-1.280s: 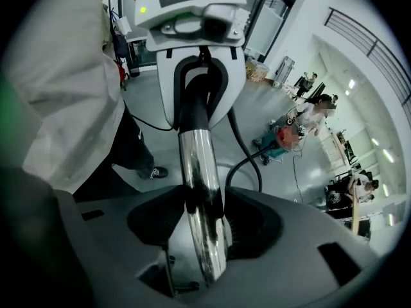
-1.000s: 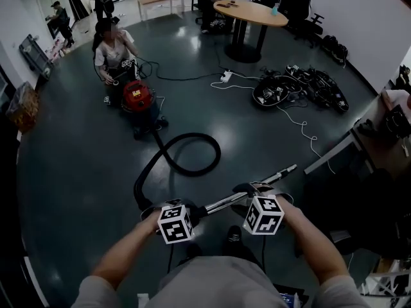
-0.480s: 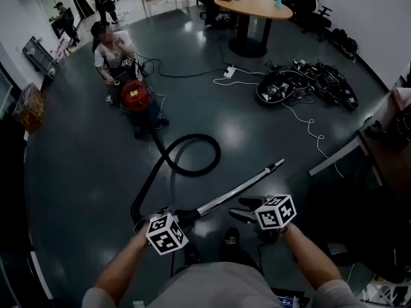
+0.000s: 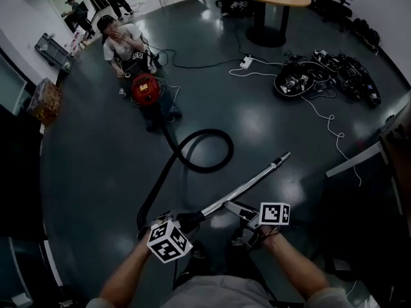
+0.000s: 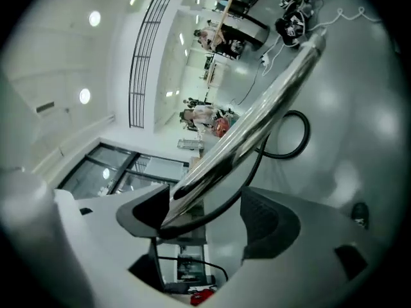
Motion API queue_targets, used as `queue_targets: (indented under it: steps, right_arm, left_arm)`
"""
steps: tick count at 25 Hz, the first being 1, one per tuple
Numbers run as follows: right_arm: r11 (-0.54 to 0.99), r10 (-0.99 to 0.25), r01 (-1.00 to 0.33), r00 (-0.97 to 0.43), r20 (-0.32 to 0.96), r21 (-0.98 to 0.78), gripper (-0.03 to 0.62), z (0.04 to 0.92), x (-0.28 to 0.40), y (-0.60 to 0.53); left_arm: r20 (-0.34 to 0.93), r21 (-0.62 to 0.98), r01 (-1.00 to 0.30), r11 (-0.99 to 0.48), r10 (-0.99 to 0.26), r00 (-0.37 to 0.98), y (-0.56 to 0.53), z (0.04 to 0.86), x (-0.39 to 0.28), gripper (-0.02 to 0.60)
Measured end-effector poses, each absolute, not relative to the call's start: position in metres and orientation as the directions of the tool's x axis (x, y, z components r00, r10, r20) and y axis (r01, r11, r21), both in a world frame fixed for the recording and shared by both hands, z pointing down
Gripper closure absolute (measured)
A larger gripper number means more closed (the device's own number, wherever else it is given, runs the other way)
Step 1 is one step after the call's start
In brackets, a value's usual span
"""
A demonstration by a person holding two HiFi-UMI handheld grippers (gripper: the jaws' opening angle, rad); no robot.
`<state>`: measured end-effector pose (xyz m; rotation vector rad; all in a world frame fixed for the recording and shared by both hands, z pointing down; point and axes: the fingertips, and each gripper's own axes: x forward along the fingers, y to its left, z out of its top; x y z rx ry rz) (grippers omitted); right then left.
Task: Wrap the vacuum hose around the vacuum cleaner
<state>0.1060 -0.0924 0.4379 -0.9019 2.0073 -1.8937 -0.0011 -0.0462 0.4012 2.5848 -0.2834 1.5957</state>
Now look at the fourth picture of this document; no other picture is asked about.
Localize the white power cable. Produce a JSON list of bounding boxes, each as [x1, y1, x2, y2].
[[228, 59, 362, 185]]

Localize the person's black trousers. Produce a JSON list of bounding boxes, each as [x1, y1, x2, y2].
[[173, 232, 274, 301]]

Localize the red teal vacuum cleaner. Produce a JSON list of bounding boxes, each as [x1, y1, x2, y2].
[[130, 71, 183, 133]]

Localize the black open equipment case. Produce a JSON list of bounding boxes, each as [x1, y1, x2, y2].
[[274, 61, 317, 99], [311, 49, 383, 108]]

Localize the black armrest office chair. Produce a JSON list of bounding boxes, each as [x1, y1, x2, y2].
[[320, 0, 354, 33]]

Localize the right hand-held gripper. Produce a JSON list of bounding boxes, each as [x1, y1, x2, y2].
[[223, 201, 292, 250]]

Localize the person's left forearm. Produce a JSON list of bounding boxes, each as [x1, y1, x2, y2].
[[98, 242, 155, 301]]

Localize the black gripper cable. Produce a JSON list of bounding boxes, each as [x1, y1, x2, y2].
[[253, 226, 283, 241]]

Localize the grey utility cart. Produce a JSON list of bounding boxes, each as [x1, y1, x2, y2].
[[34, 33, 75, 76]]

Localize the white power cord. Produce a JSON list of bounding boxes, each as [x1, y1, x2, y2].
[[166, 84, 181, 109]]

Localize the black power cable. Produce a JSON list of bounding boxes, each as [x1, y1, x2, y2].
[[141, 45, 245, 71]]

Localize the person's left shoe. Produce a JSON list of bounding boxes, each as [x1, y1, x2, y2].
[[189, 241, 206, 262]]

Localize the person's right forearm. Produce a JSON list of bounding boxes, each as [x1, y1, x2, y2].
[[263, 232, 331, 301]]

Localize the person's right shoe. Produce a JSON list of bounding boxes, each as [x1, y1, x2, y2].
[[230, 229, 247, 248]]

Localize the black vacuum hose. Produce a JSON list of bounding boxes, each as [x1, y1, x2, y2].
[[136, 125, 234, 237]]

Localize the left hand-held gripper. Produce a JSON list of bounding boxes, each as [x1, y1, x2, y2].
[[137, 210, 194, 265]]

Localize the white office desk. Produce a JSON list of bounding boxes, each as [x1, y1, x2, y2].
[[325, 90, 411, 218]]

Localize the yellow patterned bag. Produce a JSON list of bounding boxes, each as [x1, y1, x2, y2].
[[26, 77, 62, 127]]

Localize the person's shoe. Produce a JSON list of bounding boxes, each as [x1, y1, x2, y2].
[[189, 241, 206, 262], [230, 229, 247, 248]]

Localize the chrome metal tube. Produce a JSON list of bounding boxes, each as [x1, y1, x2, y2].
[[200, 151, 292, 219]]

